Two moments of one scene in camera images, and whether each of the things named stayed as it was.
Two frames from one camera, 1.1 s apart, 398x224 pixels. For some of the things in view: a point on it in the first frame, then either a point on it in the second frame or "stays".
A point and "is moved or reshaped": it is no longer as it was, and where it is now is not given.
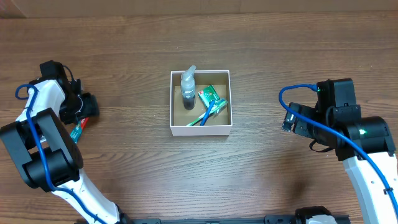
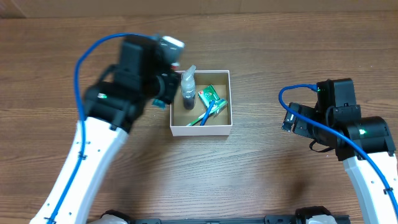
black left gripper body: (90, 106) to (170, 88)
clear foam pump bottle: (188, 87) stays
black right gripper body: (297, 118) stays
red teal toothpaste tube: (76, 133) is moved or reshaped
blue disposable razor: (208, 112) stays
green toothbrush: (220, 106) stays
